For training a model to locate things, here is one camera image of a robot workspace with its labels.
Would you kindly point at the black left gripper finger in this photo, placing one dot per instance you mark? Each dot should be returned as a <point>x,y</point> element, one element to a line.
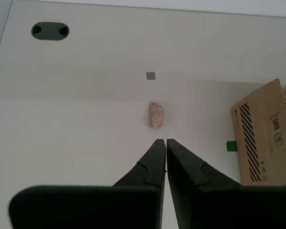
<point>97,207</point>
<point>217,207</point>

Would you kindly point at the speckled pinkish granite rock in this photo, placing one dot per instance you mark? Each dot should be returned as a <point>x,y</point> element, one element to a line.
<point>156,115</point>

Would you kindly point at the brown cardboard box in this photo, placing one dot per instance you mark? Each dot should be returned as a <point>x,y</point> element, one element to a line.
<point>264,133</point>

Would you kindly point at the green tape square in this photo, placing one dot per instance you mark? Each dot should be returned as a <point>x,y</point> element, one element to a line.
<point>231,146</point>

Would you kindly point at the grey tape square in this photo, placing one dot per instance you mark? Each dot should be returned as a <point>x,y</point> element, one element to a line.
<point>150,76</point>

